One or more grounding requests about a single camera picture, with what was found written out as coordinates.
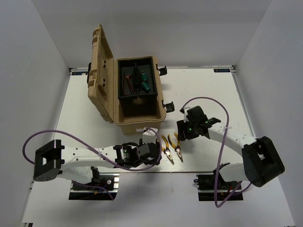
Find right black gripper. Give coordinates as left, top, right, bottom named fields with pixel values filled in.
left=177, top=118, right=200, bottom=141

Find yellow black pliers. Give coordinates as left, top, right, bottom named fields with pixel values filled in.
left=168, top=133, right=184, bottom=163
left=161, top=135, right=174, bottom=165

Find tan plastic toolbox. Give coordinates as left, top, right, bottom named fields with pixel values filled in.
left=87, top=25, right=175, bottom=135

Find green stubby screwdriver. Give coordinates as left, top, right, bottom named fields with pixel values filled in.
left=141, top=71, right=148, bottom=83
left=141, top=82, right=151, bottom=93

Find large brown hex key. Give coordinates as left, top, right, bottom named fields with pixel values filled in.
left=123, top=72, right=127, bottom=96

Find small brown hex key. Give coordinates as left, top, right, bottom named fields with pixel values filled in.
left=125, top=76, right=134, bottom=95

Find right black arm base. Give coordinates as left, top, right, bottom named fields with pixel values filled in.
left=193, top=172, right=238, bottom=202

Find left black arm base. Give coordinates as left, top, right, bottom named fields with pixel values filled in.
left=69, top=173, right=119, bottom=201

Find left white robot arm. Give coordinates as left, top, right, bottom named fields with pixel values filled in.
left=33, top=140, right=161, bottom=189

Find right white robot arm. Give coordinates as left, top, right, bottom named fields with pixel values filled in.
left=177, top=106, right=285, bottom=189

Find black toolbox tray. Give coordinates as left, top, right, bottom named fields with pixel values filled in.
left=117, top=56, right=158, bottom=100

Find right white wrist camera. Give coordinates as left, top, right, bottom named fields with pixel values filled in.
left=180, top=106, right=192, bottom=122

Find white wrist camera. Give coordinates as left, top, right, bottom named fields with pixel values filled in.
left=180, top=106, right=192, bottom=122
left=142, top=128, right=158, bottom=144

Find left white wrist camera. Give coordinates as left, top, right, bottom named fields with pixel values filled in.
left=142, top=128, right=158, bottom=144

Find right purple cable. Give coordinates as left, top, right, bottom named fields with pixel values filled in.
left=181, top=96, right=250, bottom=209

